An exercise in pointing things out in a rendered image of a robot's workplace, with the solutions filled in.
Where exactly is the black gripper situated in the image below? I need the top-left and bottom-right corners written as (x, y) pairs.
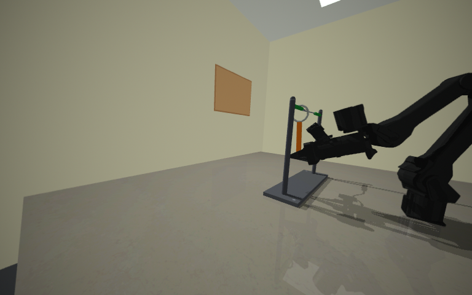
top-left (290, 136), bottom-right (345, 165)

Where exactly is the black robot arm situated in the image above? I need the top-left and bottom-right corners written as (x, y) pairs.
top-left (333, 73), bottom-right (472, 227)

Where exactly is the orange handle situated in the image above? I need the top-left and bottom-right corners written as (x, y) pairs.
top-left (294, 104), bottom-right (309, 152)

